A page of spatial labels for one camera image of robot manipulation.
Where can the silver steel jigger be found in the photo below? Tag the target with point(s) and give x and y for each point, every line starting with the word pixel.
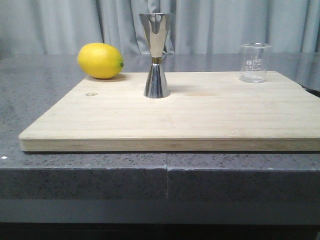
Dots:
pixel 156 57

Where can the clear glass beaker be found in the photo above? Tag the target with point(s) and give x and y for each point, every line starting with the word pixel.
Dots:
pixel 254 62

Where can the wooden cutting board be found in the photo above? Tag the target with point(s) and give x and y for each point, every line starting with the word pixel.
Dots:
pixel 205 111

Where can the yellow lemon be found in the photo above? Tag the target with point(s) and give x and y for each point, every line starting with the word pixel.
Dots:
pixel 100 60

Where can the black board handle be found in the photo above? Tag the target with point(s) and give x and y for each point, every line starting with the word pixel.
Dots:
pixel 311 91

